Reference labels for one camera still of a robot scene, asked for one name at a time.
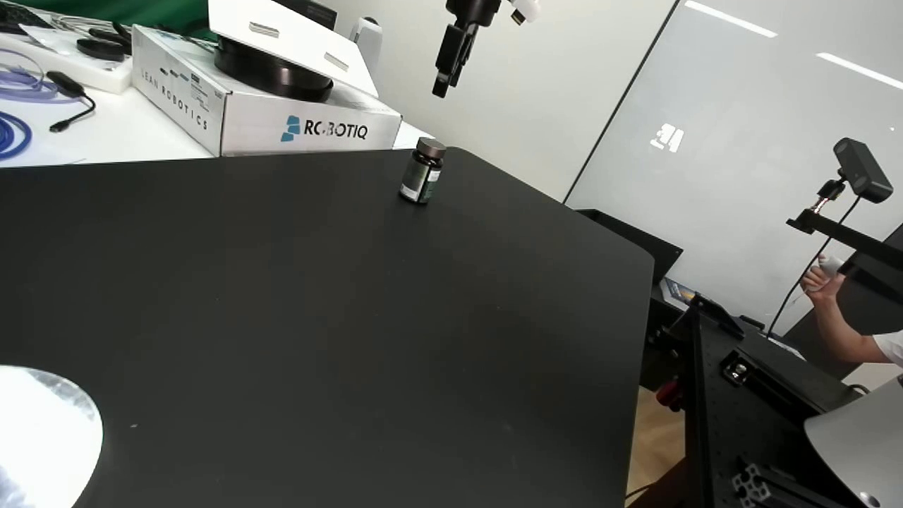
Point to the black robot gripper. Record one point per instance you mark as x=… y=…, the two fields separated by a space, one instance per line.
x=459 y=41

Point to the person's forearm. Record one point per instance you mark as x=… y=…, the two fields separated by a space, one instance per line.
x=853 y=345

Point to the person's hand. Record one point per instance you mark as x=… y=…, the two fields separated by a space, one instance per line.
x=823 y=289

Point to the white Robotiq cardboard box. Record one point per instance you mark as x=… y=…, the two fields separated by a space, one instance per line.
x=238 y=120

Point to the green backdrop cloth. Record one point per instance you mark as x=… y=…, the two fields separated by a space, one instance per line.
x=173 y=14

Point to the green label vial black cap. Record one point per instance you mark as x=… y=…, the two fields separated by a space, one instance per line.
x=423 y=171

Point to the black camera on stand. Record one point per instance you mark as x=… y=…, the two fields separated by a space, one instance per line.
x=860 y=166

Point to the black round device in box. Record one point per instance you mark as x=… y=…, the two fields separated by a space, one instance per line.
x=269 y=75

